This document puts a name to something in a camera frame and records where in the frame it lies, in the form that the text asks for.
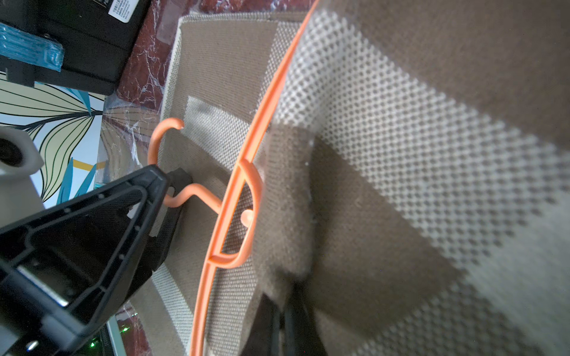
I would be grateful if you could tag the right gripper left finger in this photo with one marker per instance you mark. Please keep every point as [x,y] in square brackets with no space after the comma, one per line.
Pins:
[264,336]

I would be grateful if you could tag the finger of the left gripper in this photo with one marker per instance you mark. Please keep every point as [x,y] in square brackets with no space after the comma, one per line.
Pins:
[166,224]
[66,270]

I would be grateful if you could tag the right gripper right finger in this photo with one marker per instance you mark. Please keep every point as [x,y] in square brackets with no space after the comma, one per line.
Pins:
[300,334]

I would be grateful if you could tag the orange plastic hanger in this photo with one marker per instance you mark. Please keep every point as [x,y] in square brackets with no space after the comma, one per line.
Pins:
[243,173]

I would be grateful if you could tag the brown checked placemat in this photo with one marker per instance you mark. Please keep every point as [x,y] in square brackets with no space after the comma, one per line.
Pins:
[416,183]

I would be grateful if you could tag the black yellow toolbox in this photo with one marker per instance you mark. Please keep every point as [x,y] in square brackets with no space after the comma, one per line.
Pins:
[97,38]

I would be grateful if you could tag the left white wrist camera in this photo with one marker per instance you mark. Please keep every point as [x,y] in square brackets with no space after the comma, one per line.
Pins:
[20,160]

